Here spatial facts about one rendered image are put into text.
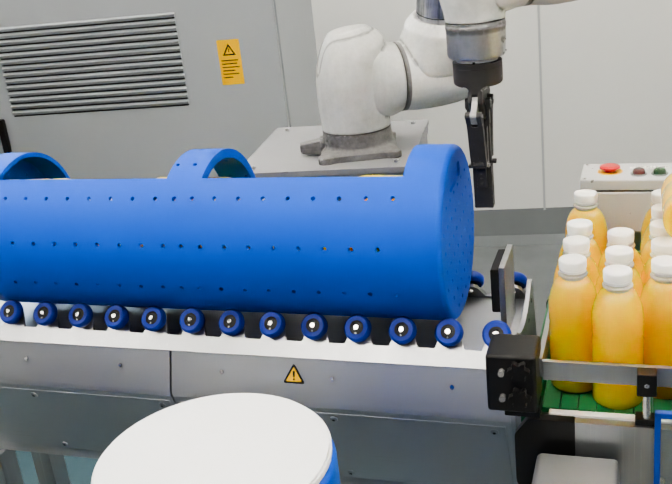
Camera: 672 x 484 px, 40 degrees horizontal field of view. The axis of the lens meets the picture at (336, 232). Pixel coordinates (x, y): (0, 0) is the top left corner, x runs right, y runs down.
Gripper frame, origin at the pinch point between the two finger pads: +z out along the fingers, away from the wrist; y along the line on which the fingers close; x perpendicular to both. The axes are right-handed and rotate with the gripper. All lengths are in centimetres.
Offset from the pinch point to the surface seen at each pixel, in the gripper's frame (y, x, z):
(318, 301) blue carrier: -14.1, 25.0, 14.7
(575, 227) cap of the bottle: -1.8, -14.2, 6.3
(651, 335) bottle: -17.4, -25.5, 16.4
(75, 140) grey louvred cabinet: 126, 164, 25
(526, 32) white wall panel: 270, 26, 20
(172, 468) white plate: -62, 26, 13
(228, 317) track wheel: -12.3, 42.4, 19.2
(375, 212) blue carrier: -13.9, 14.1, -0.4
